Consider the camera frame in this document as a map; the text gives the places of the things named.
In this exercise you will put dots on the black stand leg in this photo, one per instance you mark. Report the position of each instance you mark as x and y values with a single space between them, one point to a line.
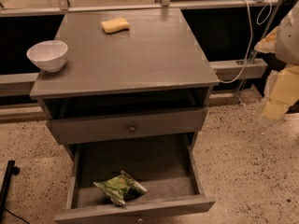
11 170

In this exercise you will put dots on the white ceramic bowl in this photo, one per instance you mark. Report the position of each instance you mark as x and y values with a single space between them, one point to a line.
49 55

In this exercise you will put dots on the open grey middle drawer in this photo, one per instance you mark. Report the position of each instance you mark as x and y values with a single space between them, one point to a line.
164 165

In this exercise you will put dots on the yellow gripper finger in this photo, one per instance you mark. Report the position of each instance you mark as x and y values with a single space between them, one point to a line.
280 93
268 43

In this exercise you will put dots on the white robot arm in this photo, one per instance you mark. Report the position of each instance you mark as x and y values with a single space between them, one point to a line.
287 45

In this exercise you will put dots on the closed grey top drawer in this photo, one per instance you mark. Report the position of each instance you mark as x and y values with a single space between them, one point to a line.
114 127

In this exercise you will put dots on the grey wooden drawer cabinet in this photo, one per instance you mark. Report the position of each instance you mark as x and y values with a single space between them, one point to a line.
155 65

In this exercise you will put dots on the yellow sponge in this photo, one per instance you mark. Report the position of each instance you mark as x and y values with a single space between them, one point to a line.
114 26

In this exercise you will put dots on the round drawer knob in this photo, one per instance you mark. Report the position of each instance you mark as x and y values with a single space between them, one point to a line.
131 128

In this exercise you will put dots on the green jalapeno chip bag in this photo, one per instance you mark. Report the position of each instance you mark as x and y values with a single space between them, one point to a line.
121 188

